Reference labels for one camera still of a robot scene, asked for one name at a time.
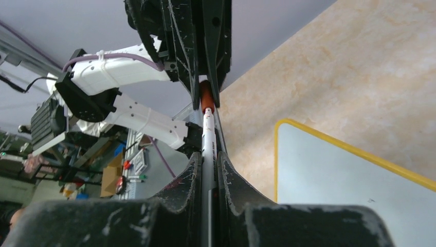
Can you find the red marker cap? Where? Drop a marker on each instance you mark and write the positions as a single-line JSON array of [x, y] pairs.
[[206, 97]]

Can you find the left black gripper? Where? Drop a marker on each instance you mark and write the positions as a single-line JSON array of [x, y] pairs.
[[178, 34]]

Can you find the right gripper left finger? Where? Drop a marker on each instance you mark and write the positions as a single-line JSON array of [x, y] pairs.
[[169, 218]]

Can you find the yellow-framed whiteboard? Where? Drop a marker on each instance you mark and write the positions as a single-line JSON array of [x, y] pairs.
[[314, 168]]

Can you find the red-capped whiteboard marker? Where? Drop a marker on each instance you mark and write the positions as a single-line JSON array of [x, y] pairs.
[[209, 183]]

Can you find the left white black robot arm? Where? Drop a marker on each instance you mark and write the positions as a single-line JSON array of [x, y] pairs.
[[90, 86]]

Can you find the cardboard box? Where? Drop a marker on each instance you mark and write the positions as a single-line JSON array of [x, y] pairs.
[[110, 176]]

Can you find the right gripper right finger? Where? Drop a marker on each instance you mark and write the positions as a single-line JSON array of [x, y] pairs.
[[248, 218]]

